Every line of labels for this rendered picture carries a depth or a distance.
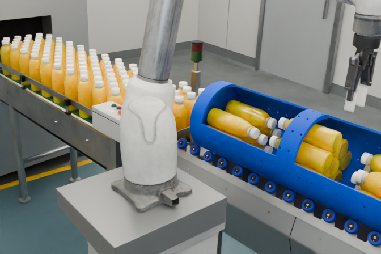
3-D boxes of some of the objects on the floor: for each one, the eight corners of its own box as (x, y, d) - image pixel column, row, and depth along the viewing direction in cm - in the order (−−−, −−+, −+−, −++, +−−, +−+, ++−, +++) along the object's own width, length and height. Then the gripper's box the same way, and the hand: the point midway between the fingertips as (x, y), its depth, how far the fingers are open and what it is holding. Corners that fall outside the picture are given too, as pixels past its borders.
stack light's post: (189, 241, 271) (196, 72, 230) (185, 238, 274) (190, 70, 232) (193, 238, 274) (201, 71, 232) (189, 236, 276) (195, 69, 235)
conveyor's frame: (150, 326, 212) (150, 164, 178) (5, 189, 318) (-12, 71, 284) (216, 277, 244) (227, 131, 210) (64, 168, 350) (55, 59, 316)
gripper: (365, 40, 117) (350, 119, 126) (394, 31, 130) (379, 104, 139) (339, 36, 122) (327, 112, 131) (369, 27, 135) (356, 98, 144)
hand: (355, 99), depth 134 cm, fingers open, 6 cm apart
